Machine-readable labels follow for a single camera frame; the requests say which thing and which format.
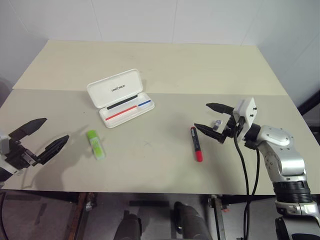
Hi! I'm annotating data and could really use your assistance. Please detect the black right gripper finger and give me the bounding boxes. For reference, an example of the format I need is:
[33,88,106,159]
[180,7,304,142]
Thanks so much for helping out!
[194,122,226,145]
[205,102,236,116]

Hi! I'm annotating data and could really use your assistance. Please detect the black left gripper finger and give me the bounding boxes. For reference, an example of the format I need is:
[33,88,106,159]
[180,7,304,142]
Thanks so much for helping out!
[8,117,48,144]
[36,134,71,166]

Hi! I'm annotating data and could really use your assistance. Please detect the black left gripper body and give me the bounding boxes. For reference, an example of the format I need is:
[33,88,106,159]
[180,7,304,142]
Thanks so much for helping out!
[4,139,39,173]

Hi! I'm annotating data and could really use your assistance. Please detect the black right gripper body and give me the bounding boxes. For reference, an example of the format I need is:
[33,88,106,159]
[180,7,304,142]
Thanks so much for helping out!
[223,114,247,141]

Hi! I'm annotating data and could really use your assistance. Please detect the red and black marker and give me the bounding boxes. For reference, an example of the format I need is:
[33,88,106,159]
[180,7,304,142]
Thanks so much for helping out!
[190,126,204,163]

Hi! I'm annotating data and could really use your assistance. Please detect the green highlighter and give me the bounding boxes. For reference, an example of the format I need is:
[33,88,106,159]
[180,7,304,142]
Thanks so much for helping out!
[85,129,108,161]

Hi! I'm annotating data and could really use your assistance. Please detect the white plastic pencil case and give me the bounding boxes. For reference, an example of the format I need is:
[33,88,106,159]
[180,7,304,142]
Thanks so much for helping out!
[86,68,156,129]

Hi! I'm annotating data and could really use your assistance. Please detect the rusty brown table leg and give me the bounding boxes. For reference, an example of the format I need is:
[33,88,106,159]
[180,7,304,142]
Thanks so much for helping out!
[66,192,97,240]

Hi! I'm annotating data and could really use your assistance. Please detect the thin red pen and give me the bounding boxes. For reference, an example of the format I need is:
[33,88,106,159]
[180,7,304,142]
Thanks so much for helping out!
[105,105,138,121]

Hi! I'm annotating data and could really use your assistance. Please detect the thin black pen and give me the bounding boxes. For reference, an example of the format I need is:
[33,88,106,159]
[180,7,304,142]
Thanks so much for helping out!
[106,94,139,111]

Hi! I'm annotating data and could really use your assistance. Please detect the grey metal table leg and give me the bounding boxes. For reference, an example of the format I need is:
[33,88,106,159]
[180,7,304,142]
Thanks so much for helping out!
[208,194,227,240]

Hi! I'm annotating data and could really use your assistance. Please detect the dark rounded shape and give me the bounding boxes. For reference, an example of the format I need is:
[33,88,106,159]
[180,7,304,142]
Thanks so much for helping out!
[173,201,214,240]
[114,209,144,240]

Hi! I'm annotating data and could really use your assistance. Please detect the black flat bar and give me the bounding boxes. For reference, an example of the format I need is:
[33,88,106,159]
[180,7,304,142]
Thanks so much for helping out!
[128,199,170,207]

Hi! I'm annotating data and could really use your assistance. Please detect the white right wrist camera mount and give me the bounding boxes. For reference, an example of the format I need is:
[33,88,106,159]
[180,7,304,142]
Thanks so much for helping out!
[233,97,258,142]

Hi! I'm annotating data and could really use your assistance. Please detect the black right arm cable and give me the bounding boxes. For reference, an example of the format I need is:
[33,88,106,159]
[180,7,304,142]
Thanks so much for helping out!
[233,134,261,240]

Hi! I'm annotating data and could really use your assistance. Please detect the black metal frame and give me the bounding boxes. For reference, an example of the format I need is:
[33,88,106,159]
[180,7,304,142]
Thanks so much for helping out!
[296,88,320,116]

